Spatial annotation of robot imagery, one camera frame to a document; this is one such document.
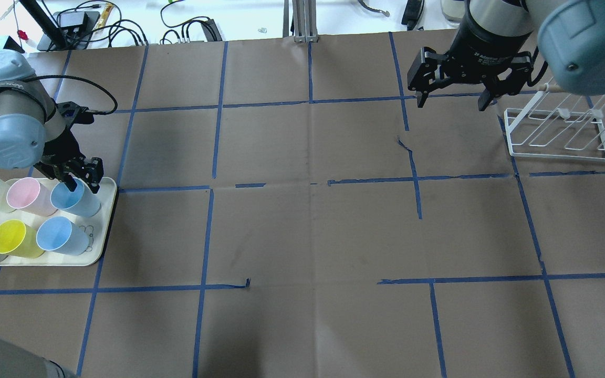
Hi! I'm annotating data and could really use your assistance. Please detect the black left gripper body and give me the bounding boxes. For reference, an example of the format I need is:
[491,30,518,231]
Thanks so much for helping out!
[34,131,104,182]

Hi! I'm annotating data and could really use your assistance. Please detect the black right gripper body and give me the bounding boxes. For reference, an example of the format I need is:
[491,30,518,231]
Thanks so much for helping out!
[406,10,534,96]

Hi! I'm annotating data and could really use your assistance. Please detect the light blue cup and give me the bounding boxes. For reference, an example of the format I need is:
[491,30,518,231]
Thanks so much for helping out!
[50,178,101,218]

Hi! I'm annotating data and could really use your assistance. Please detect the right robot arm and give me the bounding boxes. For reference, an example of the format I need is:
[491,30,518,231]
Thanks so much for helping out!
[406,1,605,111]

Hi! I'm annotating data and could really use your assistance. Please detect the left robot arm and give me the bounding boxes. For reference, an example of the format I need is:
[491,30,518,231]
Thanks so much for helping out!
[0,49,103,377]

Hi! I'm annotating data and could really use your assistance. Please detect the pink plastic cup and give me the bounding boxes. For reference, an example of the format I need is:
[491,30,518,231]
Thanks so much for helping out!
[6,177,58,217]

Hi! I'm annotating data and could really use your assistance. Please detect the blue cup on tray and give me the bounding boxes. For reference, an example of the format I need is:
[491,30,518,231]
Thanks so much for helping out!
[36,217,90,256]

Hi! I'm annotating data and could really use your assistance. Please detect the yellow plastic cup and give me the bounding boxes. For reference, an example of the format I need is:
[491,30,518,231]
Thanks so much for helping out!
[0,219,44,259]

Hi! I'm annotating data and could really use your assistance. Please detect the cream plastic tray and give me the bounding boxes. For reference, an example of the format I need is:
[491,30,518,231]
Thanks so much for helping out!
[0,177,118,267]

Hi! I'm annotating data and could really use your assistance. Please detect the silver toaster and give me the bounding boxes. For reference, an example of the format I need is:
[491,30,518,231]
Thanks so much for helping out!
[440,0,466,24]

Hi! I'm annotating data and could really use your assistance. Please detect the black power adapter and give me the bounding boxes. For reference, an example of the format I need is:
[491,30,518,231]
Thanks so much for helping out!
[401,0,425,31]

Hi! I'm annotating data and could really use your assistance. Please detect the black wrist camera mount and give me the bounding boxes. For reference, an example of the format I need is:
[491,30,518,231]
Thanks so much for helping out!
[57,101,95,129]

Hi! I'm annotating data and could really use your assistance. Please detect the white wire cup rack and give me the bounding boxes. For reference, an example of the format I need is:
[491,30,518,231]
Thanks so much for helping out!
[502,79,605,161]

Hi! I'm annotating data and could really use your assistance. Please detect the aluminium frame post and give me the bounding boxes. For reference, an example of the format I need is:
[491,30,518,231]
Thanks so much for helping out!
[283,1,319,43]

